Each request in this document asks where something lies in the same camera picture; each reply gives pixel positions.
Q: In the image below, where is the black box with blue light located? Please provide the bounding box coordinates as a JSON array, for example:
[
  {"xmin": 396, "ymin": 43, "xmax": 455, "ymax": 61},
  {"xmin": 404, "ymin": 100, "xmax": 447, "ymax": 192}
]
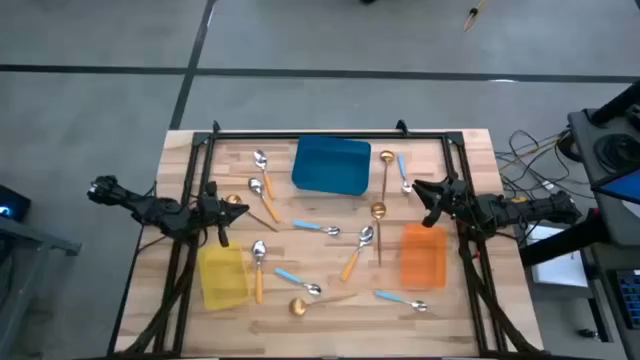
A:
[{"xmin": 0, "ymin": 184, "xmax": 32, "ymax": 224}]

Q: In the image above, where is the blue-handled silver spoon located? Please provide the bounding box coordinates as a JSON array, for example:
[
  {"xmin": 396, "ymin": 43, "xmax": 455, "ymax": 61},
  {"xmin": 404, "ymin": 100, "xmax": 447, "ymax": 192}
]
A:
[
  {"xmin": 396, "ymin": 152, "xmax": 414, "ymax": 196},
  {"xmin": 273, "ymin": 267, "xmax": 323, "ymax": 297},
  {"xmin": 374, "ymin": 289, "xmax": 429, "ymax": 313},
  {"xmin": 291, "ymin": 218, "xmax": 342, "ymax": 237}
]

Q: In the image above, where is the black floor cable tangle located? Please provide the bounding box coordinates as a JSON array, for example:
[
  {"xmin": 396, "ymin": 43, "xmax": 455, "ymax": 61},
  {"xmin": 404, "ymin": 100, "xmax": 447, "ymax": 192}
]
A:
[{"xmin": 494, "ymin": 128, "xmax": 584, "ymax": 201}]

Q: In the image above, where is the white box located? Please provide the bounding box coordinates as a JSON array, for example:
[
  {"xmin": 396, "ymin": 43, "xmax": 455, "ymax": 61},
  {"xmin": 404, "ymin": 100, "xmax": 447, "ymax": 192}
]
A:
[{"xmin": 524, "ymin": 223, "xmax": 590, "ymax": 289}]

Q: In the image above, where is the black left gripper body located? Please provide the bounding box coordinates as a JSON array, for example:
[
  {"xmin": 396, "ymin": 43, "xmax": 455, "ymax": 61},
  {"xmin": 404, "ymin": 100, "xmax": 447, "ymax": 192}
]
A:
[{"xmin": 192, "ymin": 180, "xmax": 230, "ymax": 232}]

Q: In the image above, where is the yellow translucent plastic bin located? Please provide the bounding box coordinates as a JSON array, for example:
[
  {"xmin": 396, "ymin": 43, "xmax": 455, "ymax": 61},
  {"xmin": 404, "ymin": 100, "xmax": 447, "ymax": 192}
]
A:
[{"xmin": 196, "ymin": 242, "xmax": 253, "ymax": 311}]

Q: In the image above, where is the orange-handled silver spoon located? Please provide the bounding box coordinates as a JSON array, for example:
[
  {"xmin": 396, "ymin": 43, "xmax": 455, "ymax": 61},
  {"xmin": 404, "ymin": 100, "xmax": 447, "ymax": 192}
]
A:
[
  {"xmin": 247, "ymin": 177, "xmax": 282, "ymax": 224},
  {"xmin": 340, "ymin": 224, "xmax": 375, "ymax": 283},
  {"xmin": 251, "ymin": 239, "xmax": 267, "ymax": 305},
  {"xmin": 253, "ymin": 148, "xmax": 277, "ymax": 200}
]

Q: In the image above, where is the yellow and black tool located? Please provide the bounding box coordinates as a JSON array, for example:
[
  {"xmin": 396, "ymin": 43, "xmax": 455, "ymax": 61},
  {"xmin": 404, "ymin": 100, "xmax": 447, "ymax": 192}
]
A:
[{"xmin": 463, "ymin": 0, "xmax": 489, "ymax": 33}]

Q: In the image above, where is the blue plastic bin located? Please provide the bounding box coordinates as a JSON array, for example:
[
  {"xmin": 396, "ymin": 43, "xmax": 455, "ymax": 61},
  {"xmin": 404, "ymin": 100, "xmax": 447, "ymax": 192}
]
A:
[{"xmin": 291, "ymin": 134, "xmax": 373, "ymax": 197}]

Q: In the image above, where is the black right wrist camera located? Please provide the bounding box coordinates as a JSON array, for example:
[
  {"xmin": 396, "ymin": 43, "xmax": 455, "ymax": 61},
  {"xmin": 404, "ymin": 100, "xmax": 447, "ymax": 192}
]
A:
[{"xmin": 422, "ymin": 203, "xmax": 445, "ymax": 229}]

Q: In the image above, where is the grey side table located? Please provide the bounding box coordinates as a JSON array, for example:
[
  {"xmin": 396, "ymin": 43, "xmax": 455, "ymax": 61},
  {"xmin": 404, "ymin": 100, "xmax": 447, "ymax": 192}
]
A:
[{"xmin": 0, "ymin": 214, "xmax": 83, "ymax": 359}]

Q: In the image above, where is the blue panel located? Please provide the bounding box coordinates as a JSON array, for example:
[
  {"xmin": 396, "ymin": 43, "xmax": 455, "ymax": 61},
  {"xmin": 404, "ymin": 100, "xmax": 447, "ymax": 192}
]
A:
[{"xmin": 591, "ymin": 169, "xmax": 640, "ymax": 206}]

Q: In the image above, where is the black equipment cart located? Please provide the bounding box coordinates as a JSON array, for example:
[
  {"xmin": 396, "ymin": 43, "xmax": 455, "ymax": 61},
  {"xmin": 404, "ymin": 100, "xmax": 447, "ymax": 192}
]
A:
[{"xmin": 518, "ymin": 82, "xmax": 640, "ymax": 360}]

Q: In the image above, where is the orange translucent plastic bin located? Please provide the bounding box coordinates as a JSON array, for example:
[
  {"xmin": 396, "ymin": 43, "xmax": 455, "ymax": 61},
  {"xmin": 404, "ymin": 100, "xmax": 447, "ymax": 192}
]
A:
[{"xmin": 399, "ymin": 223, "xmax": 449, "ymax": 291}]

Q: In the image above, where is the gold spoon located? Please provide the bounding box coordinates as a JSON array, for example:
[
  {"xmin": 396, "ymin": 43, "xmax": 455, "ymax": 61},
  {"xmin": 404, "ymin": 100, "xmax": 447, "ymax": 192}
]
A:
[
  {"xmin": 370, "ymin": 201, "xmax": 388, "ymax": 268},
  {"xmin": 378, "ymin": 149, "xmax": 396, "ymax": 202},
  {"xmin": 288, "ymin": 292, "xmax": 359, "ymax": 318},
  {"xmin": 224, "ymin": 193, "xmax": 279, "ymax": 234}
]

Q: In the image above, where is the black and blue keypad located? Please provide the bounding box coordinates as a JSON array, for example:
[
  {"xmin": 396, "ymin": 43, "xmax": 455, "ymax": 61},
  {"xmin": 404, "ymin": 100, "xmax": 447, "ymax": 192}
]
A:
[{"xmin": 615, "ymin": 269, "xmax": 640, "ymax": 326}]

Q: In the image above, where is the coiled black cable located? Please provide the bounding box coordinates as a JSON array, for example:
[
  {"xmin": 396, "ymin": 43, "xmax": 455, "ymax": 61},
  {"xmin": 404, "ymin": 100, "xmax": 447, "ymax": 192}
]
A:
[{"xmin": 593, "ymin": 133, "xmax": 640, "ymax": 174}]

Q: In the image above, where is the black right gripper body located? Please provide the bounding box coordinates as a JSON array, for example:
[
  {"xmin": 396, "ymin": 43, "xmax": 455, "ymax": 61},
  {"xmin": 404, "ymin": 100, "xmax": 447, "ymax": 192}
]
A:
[{"xmin": 439, "ymin": 175, "xmax": 475, "ymax": 224}]

